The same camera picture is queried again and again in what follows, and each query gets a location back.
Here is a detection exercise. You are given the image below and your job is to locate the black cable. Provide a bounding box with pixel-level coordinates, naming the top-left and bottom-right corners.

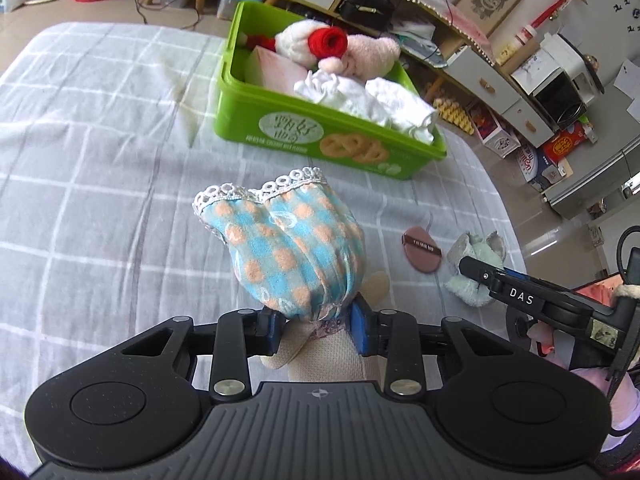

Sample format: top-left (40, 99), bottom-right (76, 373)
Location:
top-left (132, 0), bottom-right (202, 29)

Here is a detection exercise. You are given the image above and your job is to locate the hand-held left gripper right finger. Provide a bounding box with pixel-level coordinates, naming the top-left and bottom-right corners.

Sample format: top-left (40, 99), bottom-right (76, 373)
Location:
top-left (350, 296), bottom-right (506, 403)

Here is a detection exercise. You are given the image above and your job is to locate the white and red carton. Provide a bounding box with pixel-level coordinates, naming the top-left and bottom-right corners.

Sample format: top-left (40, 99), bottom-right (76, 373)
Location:
top-left (472, 107), bottom-right (521, 159)

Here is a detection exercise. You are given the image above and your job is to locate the black bag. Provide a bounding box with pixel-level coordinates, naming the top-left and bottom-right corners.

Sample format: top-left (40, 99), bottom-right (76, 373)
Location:
top-left (337, 0), bottom-right (396, 31)

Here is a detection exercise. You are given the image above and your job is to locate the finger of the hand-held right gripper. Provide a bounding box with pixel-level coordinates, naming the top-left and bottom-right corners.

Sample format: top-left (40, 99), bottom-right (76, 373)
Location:
top-left (459, 256), bottom-right (506, 297)
top-left (502, 269), bottom-right (571, 293)

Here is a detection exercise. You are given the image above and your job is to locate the white plush with red hat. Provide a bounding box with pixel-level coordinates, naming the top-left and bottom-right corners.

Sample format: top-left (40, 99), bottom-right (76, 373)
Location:
top-left (235, 20), bottom-right (351, 69)

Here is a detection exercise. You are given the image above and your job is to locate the doll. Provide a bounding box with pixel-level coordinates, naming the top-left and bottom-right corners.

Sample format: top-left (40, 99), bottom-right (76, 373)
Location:
top-left (193, 166), bottom-right (391, 386)

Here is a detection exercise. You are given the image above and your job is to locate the green plastic box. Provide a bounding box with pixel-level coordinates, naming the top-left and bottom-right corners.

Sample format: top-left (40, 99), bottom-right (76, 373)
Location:
top-left (215, 1), bottom-right (449, 181)

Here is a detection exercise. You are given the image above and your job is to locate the pink plush toy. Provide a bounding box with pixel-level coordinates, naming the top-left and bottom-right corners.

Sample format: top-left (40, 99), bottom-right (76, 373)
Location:
top-left (317, 32), bottom-right (401, 81)

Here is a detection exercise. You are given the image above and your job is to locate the pink sponge block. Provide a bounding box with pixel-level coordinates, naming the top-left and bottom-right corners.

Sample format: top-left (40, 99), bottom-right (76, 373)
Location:
top-left (243, 45), bottom-right (321, 96)

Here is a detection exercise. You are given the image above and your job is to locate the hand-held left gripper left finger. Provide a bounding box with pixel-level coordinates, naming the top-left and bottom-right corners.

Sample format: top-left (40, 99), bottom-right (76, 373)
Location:
top-left (120, 308), bottom-right (286, 403)

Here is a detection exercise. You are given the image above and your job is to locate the white microwave oven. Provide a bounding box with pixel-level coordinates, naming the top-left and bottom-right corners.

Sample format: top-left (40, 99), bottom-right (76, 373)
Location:
top-left (510, 32), bottom-right (606, 131)

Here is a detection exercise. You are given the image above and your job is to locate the cream plastic bottle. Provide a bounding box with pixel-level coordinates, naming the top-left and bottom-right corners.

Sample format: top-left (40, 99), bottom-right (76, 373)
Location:
top-left (495, 25), bottom-right (539, 66)

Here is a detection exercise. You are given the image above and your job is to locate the mint green plush toy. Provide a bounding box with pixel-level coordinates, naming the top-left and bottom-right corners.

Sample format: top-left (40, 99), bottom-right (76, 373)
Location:
top-left (444, 231), bottom-right (506, 307)

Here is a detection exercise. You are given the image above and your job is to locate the yellow egg tray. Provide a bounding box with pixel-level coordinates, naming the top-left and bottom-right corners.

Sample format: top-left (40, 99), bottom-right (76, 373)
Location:
top-left (432, 97), bottom-right (476, 136)

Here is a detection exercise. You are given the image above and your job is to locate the brown powder puff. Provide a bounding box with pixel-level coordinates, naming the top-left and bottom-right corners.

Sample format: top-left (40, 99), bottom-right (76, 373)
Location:
top-left (401, 226), bottom-right (444, 275)

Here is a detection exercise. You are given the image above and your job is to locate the person's right hand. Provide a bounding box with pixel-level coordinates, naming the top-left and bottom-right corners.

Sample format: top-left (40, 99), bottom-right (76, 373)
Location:
top-left (530, 322), bottom-right (559, 359)

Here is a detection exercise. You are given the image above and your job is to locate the white and blue carton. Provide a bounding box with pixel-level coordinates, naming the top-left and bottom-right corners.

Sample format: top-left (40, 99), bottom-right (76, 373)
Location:
top-left (517, 140), bottom-right (571, 191)

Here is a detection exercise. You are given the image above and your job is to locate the red and yellow box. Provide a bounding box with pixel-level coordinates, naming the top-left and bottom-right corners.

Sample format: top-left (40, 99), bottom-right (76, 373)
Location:
top-left (542, 120), bottom-right (596, 164)

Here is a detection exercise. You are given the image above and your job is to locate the person's pink clothing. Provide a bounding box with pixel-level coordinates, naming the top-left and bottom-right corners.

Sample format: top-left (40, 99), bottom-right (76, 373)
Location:
top-left (570, 366), bottom-right (640, 436)

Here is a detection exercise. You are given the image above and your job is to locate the grey refrigerator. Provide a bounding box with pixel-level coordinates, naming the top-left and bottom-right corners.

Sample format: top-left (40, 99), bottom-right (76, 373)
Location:
top-left (542, 135), bottom-right (640, 219)

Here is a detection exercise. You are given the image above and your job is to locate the wooden cabinet with white drawers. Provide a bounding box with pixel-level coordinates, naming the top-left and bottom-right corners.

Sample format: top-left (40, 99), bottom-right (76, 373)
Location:
top-left (132, 0), bottom-right (557, 149)

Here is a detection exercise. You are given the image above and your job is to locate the blue plastic storage box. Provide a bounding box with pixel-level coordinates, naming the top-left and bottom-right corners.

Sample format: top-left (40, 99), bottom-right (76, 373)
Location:
top-left (217, 0), bottom-right (266, 21)

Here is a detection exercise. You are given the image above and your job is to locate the white cloth with string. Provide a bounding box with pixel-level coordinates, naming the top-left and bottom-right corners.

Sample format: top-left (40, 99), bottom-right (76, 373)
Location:
top-left (365, 77), bottom-right (439, 146)

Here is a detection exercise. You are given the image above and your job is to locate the white lace-edged towel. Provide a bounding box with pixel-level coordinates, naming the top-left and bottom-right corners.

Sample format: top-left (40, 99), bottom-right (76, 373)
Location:
top-left (292, 69), bottom-right (387, 124)

